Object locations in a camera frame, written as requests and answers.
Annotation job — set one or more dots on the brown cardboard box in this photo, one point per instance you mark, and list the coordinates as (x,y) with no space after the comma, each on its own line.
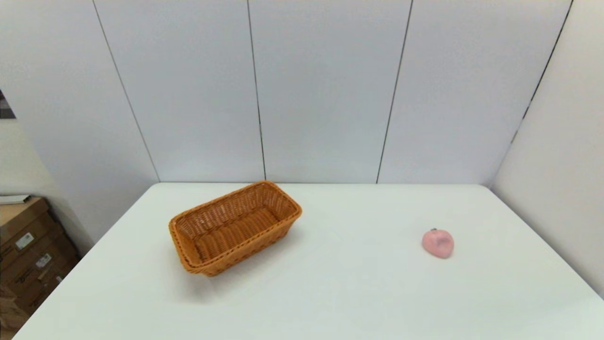
(21,217)
(37,278)

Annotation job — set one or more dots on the dark wall fixture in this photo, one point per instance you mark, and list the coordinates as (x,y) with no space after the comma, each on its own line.
(4,109)

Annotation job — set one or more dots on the pink peach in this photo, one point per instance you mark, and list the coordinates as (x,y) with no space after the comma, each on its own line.
(438,244)

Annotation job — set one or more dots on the orange wicker basket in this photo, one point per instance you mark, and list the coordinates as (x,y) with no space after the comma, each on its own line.
(226,236)

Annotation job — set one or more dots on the white flat packet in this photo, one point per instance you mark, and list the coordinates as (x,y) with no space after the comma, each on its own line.
(13,199)

